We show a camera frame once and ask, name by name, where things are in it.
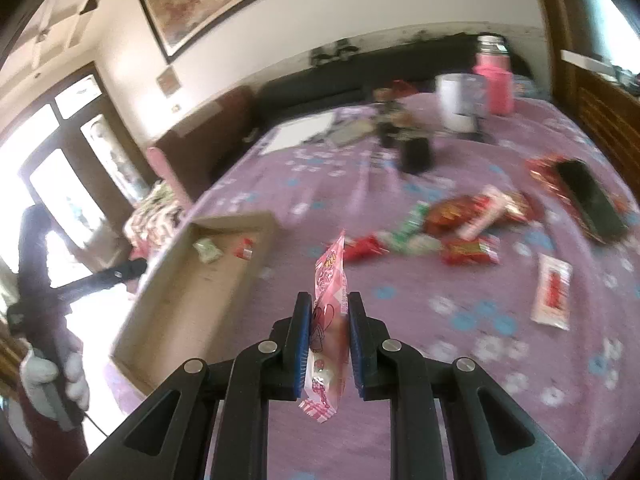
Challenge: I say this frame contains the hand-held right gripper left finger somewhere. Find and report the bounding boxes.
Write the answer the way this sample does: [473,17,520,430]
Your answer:
[67,291,315,480]

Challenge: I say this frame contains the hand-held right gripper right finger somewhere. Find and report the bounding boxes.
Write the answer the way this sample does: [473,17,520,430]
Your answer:
[347,291,588,480]

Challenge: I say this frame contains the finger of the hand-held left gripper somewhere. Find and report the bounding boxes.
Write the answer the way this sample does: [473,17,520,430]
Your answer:
[52,258,149,315]

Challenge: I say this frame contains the pink checkered snack packet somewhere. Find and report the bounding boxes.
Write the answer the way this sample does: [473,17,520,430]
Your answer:
[298,230,349,425]

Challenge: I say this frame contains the shallow cardboard box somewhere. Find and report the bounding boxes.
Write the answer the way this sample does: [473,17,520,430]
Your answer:
[109,212,278,395]

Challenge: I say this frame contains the clear packet green edges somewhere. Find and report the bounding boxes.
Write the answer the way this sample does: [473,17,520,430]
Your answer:
[377,232,443,257]

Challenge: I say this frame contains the green white candy packet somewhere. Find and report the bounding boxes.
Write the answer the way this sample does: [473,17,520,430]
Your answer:
[392,201,433,241]

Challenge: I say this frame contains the red yellow snack packet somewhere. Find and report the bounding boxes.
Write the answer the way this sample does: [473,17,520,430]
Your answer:
[441,236,502,267]

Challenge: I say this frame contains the red chips bag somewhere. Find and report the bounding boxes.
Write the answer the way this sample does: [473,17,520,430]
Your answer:
[425,195,493,236]

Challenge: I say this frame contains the long white pink packet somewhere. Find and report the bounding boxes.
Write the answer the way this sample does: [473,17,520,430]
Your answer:
[457,185,521,241]

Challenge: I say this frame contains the white packet red print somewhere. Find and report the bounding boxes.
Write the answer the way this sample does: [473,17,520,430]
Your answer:
[530,252,573,331]

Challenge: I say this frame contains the dark red snack packet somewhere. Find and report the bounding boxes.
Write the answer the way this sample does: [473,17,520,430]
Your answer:
[505,192,538,226]

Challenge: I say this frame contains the person's left forearm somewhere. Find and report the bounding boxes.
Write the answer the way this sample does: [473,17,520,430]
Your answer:
[10,400,91,466]

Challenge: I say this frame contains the person's left hand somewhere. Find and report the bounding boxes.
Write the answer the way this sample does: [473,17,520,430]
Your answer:
[19,337,92,421]

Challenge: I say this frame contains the zebra print blanket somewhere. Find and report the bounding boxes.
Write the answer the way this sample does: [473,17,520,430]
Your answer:
[122,180,193,256]

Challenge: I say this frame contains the purple floral bedsheet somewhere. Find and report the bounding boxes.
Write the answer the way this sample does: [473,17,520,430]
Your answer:
[107,72,640,480]

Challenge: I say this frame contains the glass door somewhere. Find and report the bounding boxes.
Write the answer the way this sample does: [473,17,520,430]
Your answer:
[0,60,156,291]

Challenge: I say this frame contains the small green snack packet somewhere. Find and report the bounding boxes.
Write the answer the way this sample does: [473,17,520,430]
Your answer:
[192,237,223,263]

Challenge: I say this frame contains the pink plastic board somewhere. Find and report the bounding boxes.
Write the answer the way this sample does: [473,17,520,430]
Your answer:
[146,146,195,211]

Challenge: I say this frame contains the brown armchair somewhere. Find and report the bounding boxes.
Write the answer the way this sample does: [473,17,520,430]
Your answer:
[150,85,258,196]

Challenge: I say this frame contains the black square box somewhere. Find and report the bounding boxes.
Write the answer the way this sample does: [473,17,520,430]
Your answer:
[397,135,435,175]

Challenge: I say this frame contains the white paper sheet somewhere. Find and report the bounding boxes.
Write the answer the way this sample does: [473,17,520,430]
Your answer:
[257,111,336,157]

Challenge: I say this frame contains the grey flat pouch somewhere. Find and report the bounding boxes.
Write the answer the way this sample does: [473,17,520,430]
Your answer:
[325,120,373,148]

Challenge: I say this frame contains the small brown figurine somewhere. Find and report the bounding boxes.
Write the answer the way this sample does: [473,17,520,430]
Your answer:
[372,80,421,128]

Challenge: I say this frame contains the red foil snack packet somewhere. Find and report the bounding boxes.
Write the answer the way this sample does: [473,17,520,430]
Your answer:
[525,156,631,226]

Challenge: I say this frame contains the black leather sofa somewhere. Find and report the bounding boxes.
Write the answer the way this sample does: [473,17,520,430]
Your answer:
[252,32,531,128]

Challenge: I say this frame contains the white cup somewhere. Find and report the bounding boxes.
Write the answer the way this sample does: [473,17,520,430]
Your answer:
[434,73,488,133]

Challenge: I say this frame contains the black smartphone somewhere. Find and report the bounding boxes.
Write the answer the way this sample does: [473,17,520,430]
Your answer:
[556,159,628,245]

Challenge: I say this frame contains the pink bottle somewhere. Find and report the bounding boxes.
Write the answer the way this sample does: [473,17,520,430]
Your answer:
[472,34,516,116]

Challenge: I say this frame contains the bright window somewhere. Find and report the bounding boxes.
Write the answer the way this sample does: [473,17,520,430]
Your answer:
[565,0,640,91]

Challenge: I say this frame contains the thin black cable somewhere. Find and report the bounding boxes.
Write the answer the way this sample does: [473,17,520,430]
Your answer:
[82,407,108,438]

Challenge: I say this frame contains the small wall picture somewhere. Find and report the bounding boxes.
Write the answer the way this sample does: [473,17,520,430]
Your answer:
[156,66,181,97]

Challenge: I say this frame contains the framed wall picture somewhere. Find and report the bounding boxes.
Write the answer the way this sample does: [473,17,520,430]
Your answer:
[139,0,346,65]

